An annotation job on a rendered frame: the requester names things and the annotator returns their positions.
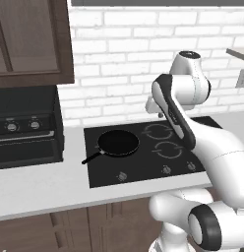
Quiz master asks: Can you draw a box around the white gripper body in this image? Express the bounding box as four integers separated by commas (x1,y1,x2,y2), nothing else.
145,95,165,119

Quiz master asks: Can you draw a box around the black frying pan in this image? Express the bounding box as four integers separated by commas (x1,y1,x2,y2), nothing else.
81,129,141,165

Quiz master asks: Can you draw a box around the black hob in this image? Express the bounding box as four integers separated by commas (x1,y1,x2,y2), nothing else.
83,115,223,189

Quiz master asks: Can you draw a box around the grey extractor hood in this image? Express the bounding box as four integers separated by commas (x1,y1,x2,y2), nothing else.
71,0,244,8

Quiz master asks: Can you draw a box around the silver toaster oven knob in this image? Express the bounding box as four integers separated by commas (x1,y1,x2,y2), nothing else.
29,118,42,131
5,120,20,133

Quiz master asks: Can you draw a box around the brown base cupboard door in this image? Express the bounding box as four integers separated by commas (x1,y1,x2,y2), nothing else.
0,212,59,252
106,196,165,252
49,203,112,252

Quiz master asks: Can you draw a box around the black toaster oven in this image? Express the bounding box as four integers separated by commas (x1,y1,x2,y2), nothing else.
0,85,65,170

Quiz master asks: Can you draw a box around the grey wall socket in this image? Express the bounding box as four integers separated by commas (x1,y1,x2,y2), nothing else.
235,68,244,89

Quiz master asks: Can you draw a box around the pale wall shelf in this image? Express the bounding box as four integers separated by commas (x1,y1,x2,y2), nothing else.
225,46,244,63

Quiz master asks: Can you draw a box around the brown wall cupboard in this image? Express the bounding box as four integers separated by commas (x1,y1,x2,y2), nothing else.
0,0,76,90

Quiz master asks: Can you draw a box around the silver toaster oven handle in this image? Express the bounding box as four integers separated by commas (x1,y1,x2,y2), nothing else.
0,130,56,143

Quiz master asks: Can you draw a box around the brown wall cupboard door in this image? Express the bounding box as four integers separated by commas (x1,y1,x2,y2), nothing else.
0,0,62,77

